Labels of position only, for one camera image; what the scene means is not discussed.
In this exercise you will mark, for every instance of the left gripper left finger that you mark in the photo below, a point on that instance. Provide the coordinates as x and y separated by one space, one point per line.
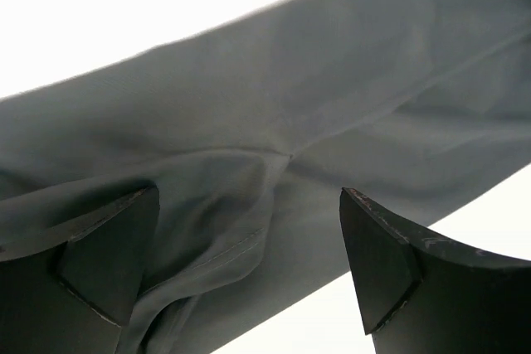
72 287

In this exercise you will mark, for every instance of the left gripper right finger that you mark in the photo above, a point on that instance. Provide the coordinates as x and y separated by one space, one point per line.
420 292

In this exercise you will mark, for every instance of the dark grey t-shirt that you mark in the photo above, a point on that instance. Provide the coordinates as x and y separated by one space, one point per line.
249 133

